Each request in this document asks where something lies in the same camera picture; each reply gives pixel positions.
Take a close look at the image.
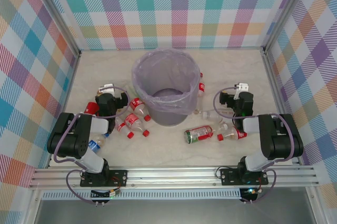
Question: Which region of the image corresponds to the clear bottle with brown residue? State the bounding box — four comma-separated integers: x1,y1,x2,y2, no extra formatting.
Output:
115,108,128,120

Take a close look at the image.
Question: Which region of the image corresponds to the red-label red-cap plastic bottle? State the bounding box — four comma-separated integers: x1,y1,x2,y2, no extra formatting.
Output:
115,118,135,140
197,72,206,98
217,128,249,142
124,113,151,138
130,98,152,122

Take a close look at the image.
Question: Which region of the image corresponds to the red plastic bottle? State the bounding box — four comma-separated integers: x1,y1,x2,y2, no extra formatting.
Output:
84,102,101,116

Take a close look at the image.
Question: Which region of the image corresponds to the clear bottle with white cap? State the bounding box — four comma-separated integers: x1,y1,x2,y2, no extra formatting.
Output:
201,110,225,121

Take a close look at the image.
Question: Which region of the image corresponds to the red-label bottle with green base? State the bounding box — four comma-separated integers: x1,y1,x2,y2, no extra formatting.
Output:
183,122,230,144

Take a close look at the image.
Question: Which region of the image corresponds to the blue-label bottle with blue cap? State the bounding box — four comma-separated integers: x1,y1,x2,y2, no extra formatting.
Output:
88,133,110,154

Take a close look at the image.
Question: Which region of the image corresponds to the grey round bin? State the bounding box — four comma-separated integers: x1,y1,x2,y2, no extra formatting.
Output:
131,49,201,127

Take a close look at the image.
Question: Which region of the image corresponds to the right small controller board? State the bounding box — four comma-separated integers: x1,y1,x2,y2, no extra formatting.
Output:
240,187,264,205

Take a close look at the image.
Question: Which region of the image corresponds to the small controller board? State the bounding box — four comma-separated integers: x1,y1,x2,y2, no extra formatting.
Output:
90,188,122,208
240,187,264,205

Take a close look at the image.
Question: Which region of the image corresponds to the left small controller board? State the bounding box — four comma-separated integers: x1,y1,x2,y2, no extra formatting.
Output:
90,188,122,208

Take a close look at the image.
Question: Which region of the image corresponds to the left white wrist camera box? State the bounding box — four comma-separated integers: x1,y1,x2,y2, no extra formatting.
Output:
98,84,116,95

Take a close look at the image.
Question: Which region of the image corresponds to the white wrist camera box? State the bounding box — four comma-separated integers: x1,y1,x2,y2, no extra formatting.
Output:
233,83,250,101
98,84,116,95

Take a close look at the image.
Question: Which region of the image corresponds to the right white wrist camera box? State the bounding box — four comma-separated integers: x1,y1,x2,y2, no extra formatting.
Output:
233,83,250,101

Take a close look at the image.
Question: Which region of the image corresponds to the right aluminium side rail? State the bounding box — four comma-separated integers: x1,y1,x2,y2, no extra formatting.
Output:
260,48,303,167

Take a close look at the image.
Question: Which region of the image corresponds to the aluminium side rail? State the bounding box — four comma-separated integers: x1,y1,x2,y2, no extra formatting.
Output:
46,51,82,169
260,48,303,167

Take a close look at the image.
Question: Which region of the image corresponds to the left aluminium side rail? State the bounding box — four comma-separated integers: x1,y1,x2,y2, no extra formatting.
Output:
46,51,82,169

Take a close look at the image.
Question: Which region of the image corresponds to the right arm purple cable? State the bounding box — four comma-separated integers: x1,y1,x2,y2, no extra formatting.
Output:
213,86,297,205

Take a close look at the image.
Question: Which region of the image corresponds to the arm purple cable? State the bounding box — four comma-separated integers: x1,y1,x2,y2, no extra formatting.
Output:
213,86,297,205
53,86,131,206

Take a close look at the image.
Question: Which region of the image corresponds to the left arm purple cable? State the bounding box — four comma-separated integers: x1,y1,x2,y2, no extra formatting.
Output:
53,86,131,206

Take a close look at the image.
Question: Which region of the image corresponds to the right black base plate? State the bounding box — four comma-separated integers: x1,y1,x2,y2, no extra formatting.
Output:
220,167,269,187

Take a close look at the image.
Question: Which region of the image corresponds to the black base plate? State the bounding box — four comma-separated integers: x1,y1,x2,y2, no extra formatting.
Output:
220,167,269,187
80,170,128,188

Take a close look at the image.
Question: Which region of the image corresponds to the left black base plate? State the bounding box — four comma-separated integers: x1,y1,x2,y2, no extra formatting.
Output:
80,170,128,188

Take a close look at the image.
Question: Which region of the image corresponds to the long aluminium mounting rail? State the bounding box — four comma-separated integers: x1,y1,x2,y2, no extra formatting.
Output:
28,165,320,190

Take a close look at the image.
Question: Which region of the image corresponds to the white slotted cable duct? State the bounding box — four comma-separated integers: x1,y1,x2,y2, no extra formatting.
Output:
42,188,242,200

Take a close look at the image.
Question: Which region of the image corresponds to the right aluminium frame post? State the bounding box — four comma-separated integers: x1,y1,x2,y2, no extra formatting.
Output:
262,0,314,55

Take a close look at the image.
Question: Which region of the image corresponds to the aluminium frame post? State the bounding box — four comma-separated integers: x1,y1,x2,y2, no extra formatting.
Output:
262,0,314,55
27,0,82,57

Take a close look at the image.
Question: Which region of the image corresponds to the left aluminium frame post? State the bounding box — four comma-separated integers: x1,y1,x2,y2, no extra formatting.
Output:
27,0,82,57

